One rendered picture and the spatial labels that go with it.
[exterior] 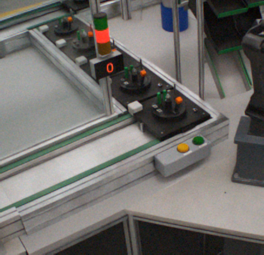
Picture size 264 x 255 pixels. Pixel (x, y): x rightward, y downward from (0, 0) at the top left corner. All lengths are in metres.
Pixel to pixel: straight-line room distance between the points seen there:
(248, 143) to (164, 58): 1.01
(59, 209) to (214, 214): 0.54
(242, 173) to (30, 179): 0.78
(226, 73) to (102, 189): 0.72
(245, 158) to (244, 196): 0.14
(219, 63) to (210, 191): 0.56
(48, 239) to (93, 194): 0.23
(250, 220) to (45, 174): 0.77
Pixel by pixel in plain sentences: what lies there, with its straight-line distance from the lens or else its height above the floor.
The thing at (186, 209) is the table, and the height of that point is 0.86.
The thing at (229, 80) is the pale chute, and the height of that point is 1.03.
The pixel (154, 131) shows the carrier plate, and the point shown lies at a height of 0.97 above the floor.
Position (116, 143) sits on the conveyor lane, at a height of 0.92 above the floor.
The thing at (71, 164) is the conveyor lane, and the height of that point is 0.92.
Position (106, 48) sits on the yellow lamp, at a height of 1.28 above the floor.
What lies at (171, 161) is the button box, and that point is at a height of 0.96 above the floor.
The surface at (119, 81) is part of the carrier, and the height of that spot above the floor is 0.99.
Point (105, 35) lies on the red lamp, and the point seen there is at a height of 1.34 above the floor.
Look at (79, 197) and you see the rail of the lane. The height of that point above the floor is 0.93.
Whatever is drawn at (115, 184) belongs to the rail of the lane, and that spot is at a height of 0.91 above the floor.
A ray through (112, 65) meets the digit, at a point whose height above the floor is 1.21.
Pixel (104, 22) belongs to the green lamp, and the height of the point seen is 1.39.
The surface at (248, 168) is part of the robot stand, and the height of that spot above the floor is 0.93.
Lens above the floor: 2.12
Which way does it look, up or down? 37 degrees down
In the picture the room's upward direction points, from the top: 6 degrees counter-clockwise
